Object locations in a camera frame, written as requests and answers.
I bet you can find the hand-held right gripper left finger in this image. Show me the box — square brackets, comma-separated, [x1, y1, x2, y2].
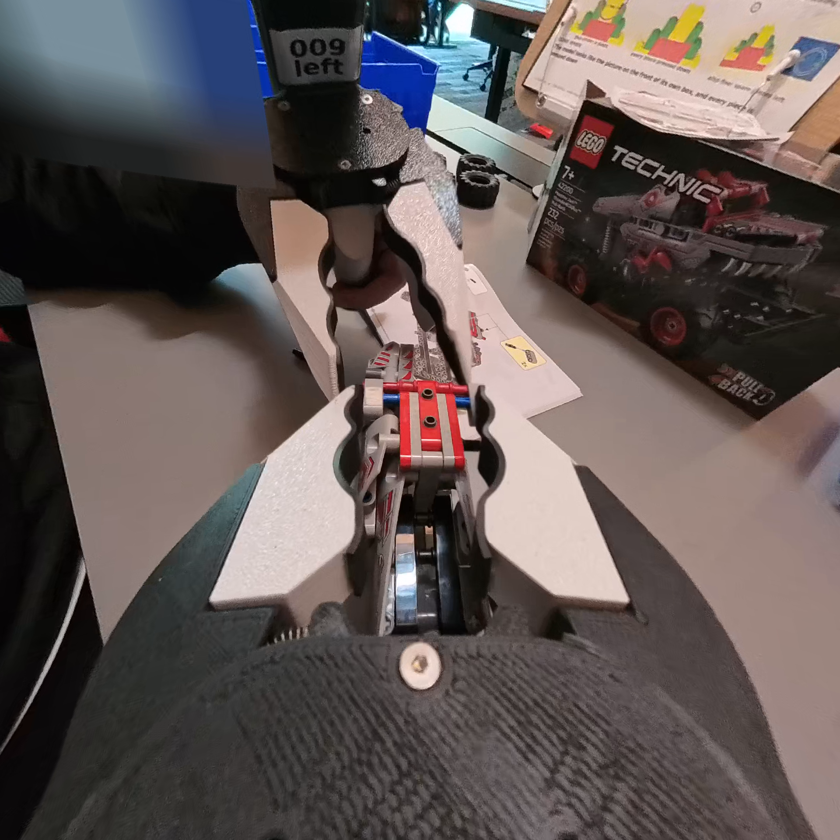
[209, 386, 363, 611]

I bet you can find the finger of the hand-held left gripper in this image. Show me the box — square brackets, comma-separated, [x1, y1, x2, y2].
[271, 197, 345, 403]
[382, 177, 483, 389]

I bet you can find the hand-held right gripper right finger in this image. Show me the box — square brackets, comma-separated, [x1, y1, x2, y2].
[474, 386, 632, 611]

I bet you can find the grey red toy truck model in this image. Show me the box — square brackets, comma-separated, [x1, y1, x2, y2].
[351, 341, 493, 637]

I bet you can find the person's left forearm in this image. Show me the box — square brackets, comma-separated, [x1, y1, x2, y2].
[0, 157, 277, 299]

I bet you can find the task instruction sheet on board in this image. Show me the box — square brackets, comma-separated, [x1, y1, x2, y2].
[515, 0, 840, 158]

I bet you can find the person's left hand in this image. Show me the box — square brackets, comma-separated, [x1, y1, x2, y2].
[328, 236, 408, 311]

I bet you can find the blue storage bin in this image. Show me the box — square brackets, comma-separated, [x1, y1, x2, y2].
[248, 0, 439, 132]

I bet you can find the white instruction booklet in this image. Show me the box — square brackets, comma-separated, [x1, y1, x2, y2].
[366, 262, 584, 419]

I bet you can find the wooden background table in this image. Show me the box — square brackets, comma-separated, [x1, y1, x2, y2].
[469, 0, 551, 122]

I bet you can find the toy truck set box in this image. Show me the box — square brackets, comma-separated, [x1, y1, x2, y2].
[525, 79, 840, 421]

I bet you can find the clear plastic bag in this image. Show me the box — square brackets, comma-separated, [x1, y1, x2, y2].
[610, 87, 796, 143]

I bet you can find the printed instruction sheet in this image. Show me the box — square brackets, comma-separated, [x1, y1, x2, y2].
[530, 0, 840, 135]

